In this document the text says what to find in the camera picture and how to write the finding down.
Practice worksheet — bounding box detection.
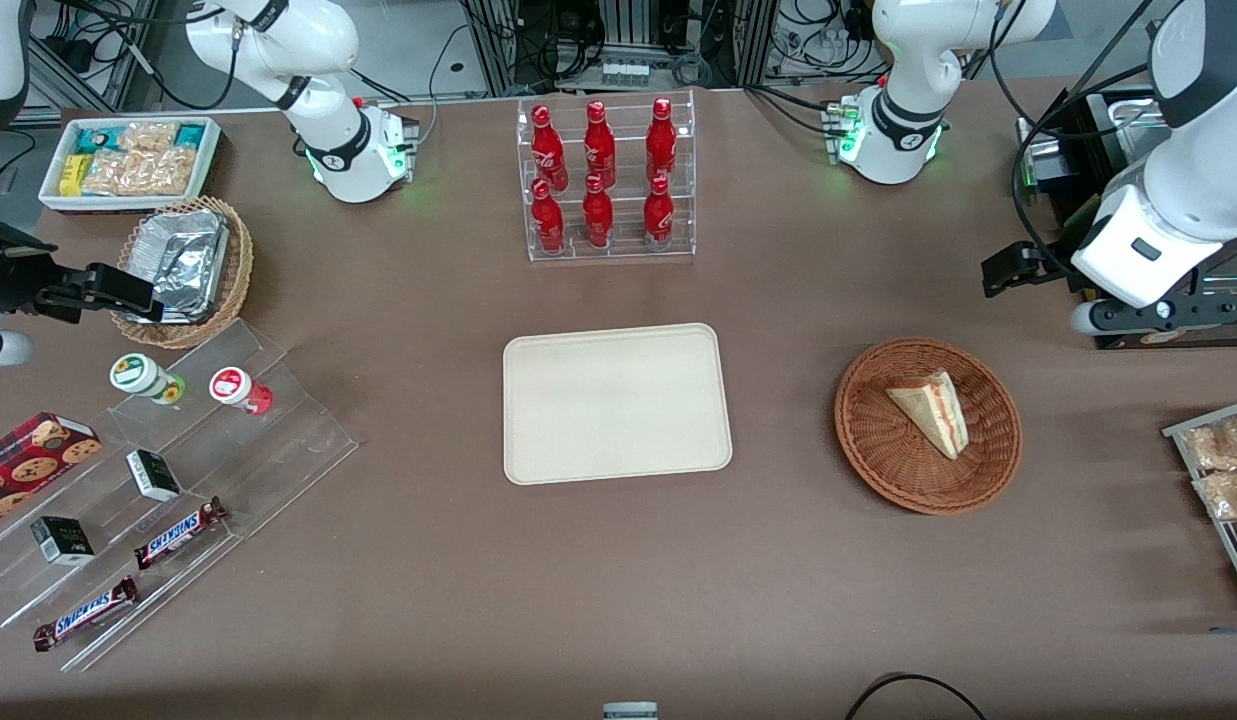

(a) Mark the white plastic snack bin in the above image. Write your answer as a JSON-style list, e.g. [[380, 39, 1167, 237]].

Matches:
[[38, 116, 223, 215]]

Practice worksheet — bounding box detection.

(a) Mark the light tan wicker basket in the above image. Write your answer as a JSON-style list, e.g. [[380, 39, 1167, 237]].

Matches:
[[110, 195, 255, 350]]

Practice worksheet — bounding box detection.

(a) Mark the large clear cracker bag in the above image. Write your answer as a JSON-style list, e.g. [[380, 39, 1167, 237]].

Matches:
[[82, 147, 198, 197]]

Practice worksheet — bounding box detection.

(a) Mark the black looped cable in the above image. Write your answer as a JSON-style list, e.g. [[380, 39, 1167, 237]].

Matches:
[[843, 673, 991, 720]]

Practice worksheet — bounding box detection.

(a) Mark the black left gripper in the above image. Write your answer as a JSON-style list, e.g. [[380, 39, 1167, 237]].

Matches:
[[982, 240, 1081, 299]]

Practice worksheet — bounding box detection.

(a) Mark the aluminium frame rack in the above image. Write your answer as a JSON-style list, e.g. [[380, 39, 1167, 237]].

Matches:
[[462, 0, 781, 98]]

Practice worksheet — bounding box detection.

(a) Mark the snickers chocolate bar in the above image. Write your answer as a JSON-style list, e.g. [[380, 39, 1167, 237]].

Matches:
[[32, 576, 140, 653], [133, 496, 230, 572]]

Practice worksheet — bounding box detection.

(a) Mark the beige plastic tray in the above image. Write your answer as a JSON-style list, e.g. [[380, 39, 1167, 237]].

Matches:
[[503, 322, 734, 487]]

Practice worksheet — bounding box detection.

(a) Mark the silver foil container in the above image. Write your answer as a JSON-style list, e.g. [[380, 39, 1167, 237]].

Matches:
[[126, 209, 231, 324]]

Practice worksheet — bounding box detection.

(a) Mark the small clear cracker bag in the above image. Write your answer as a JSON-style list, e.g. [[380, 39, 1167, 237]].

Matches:
[[118, 121, 182, 154]]

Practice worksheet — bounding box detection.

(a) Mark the grey wire rack tray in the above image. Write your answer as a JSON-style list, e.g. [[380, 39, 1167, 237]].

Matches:
[[1162, 398, 1237, 613]]

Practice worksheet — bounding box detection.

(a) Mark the small black box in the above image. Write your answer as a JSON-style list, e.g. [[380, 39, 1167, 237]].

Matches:
[[30, 515, 97, 567], [125, 449, 183, 503]]

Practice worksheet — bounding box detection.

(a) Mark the red cola bottle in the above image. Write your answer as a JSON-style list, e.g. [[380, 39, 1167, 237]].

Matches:
[[642, 175, 676, 250], [530, 178, 567, 255], [530, 104, 570, 192], [583, 100, 618, 189], [581, 173, 616, 250], [645, 97, 679, 185]]

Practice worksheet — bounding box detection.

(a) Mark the clear acrylic stepped shelf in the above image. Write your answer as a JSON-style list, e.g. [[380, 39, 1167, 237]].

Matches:
[[0, 318, 360, 673]]

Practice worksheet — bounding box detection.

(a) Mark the brown round wicker basket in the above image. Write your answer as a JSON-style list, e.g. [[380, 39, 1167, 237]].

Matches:
[[834, 338, 1024, 516]]

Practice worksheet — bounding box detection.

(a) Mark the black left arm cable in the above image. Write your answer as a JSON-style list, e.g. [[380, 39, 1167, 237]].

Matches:
[[988, 0, 1184, 293]]

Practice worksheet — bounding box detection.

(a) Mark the triangular sandwich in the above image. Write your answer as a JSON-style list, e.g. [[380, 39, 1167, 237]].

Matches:
[[885, 370, 970, 461]]

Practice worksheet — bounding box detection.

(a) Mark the clear bag of snacks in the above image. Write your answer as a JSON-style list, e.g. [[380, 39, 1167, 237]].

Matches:
[[1181, 418, 1237, 473], [1191, 470, 1237, 523]]

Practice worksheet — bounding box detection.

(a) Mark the clear acrylic bottle rack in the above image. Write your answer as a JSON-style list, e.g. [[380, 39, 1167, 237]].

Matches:
[[516, 89, 697, 264]]

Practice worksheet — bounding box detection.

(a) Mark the green lid cup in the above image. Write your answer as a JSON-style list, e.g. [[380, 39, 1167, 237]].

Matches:
[[109, 353, 187, 405]]

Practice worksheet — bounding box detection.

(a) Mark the red chocolate cookie box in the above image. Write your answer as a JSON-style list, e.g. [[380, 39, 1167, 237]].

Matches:
[[0, 411, 104, 532]]

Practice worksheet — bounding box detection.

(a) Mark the red lid cup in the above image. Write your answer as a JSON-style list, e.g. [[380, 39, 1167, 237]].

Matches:
[[209, 366, 275, 417]]

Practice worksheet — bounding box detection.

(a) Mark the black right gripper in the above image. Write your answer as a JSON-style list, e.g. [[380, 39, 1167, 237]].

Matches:
[[0, 222, 167, 325]]

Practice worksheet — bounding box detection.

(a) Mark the black food warmer appliance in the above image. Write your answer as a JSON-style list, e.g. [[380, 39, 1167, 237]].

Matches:
[[1015, 88, 1237, 350]]

